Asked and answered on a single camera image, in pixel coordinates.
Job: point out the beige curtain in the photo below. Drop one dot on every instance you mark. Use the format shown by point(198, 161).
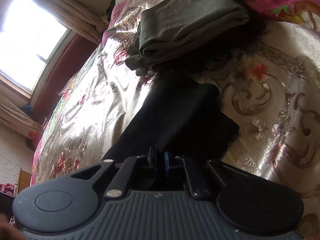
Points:
point(76, 16)
point(15, 119)

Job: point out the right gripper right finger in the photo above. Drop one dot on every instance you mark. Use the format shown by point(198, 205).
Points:
point(211, 196)

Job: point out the maroon padded bench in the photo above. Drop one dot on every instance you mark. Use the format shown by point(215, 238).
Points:
point(70, 62)

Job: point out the beige right curtain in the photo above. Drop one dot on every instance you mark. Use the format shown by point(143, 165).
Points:
point(76, 16)

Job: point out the wooden TV cabinet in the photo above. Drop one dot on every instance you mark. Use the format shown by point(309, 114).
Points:
point(24, 179)

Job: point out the folded olive green garment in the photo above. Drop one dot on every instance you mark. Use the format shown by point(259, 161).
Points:
point(175, 27)

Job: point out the black pants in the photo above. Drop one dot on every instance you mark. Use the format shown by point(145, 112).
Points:
point(181, 116)

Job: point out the beige left curtain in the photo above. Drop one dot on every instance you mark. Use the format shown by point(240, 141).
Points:
point(15, 119)

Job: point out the bright window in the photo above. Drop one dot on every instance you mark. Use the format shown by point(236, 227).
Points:
point(29, 38)

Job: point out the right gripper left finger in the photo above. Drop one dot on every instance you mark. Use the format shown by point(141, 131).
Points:
point(105, 197)

